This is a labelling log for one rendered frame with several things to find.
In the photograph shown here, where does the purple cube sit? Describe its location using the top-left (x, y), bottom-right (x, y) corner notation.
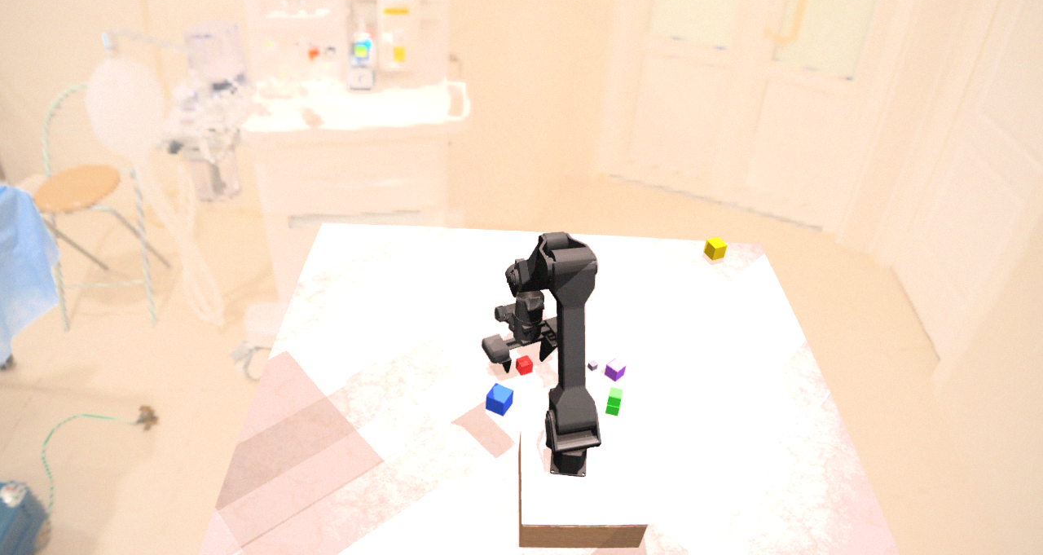
top-left (604, 357), bottom-right (627, 381)

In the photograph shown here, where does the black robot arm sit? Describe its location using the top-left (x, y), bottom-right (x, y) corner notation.
top-left (494, 231), bottom-right (601, 478)

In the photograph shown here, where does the red block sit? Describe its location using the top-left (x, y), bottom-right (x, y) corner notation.
top-left (515, 355), bottom-right (533, 376)

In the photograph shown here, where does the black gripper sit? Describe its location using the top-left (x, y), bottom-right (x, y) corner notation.
top-left (481, 311), bottom-right (557, 375)

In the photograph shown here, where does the blue cube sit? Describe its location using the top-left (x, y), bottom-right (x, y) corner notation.
top-left (486, 383), bottom-right (513, 416)

